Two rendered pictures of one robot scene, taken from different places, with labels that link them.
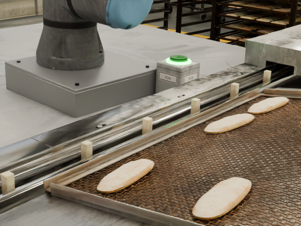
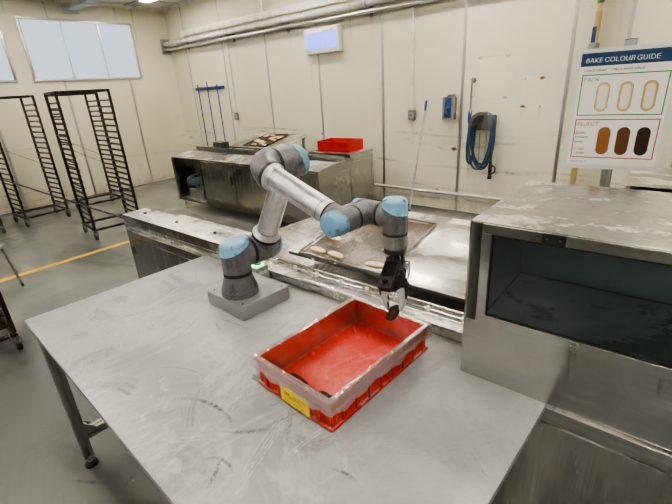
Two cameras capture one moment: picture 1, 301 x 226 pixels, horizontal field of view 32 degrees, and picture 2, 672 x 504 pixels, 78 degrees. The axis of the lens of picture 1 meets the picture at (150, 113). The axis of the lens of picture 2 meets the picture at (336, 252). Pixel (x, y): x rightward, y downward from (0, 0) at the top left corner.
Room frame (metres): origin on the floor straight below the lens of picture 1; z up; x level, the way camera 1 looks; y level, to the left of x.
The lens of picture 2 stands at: (0.69, 1.72, 1.65)
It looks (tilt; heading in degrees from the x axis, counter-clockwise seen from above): 22 degrees down; 271
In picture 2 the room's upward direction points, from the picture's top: 4 degrees counter-clockwise
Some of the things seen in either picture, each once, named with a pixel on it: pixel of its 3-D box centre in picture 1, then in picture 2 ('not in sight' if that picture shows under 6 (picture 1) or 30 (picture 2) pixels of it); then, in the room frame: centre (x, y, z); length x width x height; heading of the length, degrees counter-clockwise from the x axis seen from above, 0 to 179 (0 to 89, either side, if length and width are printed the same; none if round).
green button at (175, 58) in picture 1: (178, 60); not in sight; (1.09, -0.06, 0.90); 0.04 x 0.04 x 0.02
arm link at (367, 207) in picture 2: not in sight; (364, 212); (0.61, 0.49, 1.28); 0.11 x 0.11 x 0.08; 47
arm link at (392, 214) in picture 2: not in sight; (394, 216); (0.53, 0.54, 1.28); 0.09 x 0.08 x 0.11; 137
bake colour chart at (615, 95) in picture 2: not in sight; (617, 110); (-0.40, 0.04, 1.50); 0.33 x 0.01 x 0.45; 146
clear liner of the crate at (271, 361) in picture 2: not in sight; (345, 352); (0.70, 0.63, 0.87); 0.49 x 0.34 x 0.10; 47
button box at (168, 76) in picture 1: (178, 85); (259, 275); (1.09, -0.06, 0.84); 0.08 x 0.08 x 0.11; 50
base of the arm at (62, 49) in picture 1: (70, 38); (238, 281); (1.12, 0.18, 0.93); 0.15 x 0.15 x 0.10
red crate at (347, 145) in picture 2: not in sight; (340, 144); (0.65, -3.82, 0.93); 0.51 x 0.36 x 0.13; 144
